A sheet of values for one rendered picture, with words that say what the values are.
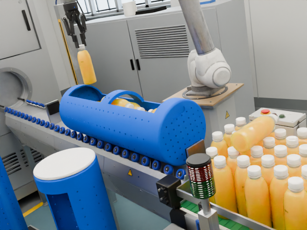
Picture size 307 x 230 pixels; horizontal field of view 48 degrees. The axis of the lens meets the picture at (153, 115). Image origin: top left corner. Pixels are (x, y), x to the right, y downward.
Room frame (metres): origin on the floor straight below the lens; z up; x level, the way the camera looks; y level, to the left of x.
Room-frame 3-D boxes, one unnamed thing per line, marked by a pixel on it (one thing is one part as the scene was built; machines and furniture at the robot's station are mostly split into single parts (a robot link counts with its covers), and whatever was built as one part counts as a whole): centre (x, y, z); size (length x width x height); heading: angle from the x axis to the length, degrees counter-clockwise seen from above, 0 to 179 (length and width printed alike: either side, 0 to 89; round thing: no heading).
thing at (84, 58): (1.96, 0.31, 1.34); 0.07 x 0.07 x 0.20
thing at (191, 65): (2.10, -0.35, 1.18); 0.18 x 0.16 x 0.22; 10
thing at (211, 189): (0.78, -0.09, 1.18); 0.06 x 0.06 x 0.05
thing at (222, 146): (1.21, -0.22, 1.00); 0.07 x 0.07 x 0.20
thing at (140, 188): (2.13, 0.50, 0.79); 2.17 x 0.29 x 0.34; 38
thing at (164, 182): (1.14, -0.01, 0.95); 0.10 x 0.07 x 0.10; 128
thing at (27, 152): (2.87, 1.16, 0.31); 0.06 x 0.06 x 0.63; 38
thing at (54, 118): (2.36, 0.67, 1.00); 0.10 x 0.04 x 0.15; 128
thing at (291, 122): (1.31, -0.49, 1.05); 0.20 x 0.10 x 0.10; 38
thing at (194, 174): (0.78, -0.09, 1.23); 0.06 x 0.06 x 0.04
